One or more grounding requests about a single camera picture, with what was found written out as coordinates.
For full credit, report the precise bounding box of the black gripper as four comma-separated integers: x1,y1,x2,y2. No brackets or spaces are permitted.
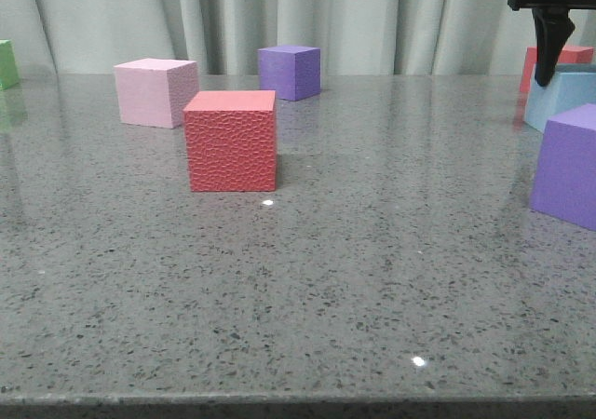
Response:
508,0,595,87

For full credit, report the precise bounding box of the light blue foam block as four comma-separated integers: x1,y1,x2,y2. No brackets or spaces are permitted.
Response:
523,63,595,132

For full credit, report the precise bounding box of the red foam block far right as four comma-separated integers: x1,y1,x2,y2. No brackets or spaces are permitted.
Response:
519,45,594,93

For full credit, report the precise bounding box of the purple foam block near right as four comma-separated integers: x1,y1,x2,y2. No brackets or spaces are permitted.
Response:
530,103,595,230

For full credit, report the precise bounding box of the purple foam block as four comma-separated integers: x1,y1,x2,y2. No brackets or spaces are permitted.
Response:
530,103,595,230
257,45,321,101

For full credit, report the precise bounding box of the purple foam block far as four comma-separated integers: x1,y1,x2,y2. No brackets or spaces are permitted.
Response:
257,45,321,101

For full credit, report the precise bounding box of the red textured foam block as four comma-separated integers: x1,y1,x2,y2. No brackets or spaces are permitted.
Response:
183,90,277,192

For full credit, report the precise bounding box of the pink foam block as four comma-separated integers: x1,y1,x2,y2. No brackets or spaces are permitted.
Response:
114,58,199,128

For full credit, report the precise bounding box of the grey-green curtain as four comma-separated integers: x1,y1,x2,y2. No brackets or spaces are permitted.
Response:
0,0,596,76

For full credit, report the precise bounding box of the green foam block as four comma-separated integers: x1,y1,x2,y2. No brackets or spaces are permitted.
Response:
0,40,20,90

